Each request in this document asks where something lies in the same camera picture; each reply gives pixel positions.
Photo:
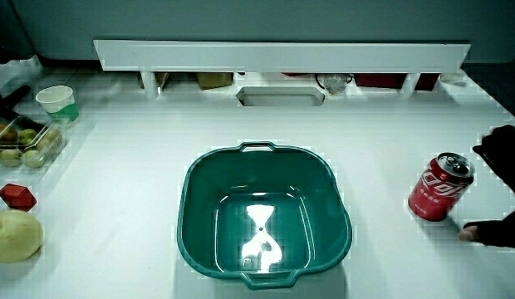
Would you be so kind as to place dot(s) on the person's right hand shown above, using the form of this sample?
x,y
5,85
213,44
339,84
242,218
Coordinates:
x,y
504,158

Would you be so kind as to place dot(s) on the red cola can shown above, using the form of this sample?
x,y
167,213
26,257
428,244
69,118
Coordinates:
x,y
439,192

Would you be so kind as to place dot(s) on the white desk shelf riser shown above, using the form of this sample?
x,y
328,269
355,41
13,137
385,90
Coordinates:
x,y
282,56

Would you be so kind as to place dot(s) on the white desk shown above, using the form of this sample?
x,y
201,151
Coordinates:
x,y
128,174

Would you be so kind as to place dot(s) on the dark red box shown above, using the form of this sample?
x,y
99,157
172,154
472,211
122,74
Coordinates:
x,y
382,80

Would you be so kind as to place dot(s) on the clear glass cup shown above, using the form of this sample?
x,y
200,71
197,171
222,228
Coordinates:
x,y
334,82

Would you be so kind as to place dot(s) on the green plastic basin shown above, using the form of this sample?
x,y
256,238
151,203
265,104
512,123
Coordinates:
x,y
324,207

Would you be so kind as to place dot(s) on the brown cardboard box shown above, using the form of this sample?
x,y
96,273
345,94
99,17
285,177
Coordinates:
x,y
214,80

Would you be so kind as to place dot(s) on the white and green paper cup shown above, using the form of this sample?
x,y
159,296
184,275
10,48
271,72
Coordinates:
x,y
60,106

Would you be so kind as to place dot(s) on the clear plastic fruit box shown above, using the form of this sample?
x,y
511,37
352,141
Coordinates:
x,y
54,155

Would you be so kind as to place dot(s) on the small green fruit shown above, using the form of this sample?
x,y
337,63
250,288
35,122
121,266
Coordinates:
x,y
33,159
52,136
10,158
27,134

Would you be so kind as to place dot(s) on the red faceted block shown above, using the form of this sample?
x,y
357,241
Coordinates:
x,y
16,196

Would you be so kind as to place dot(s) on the yellow apple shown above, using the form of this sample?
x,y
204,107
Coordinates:
x,y
14,236

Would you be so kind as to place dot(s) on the orange fruit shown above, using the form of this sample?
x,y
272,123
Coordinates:
x,y
2,133

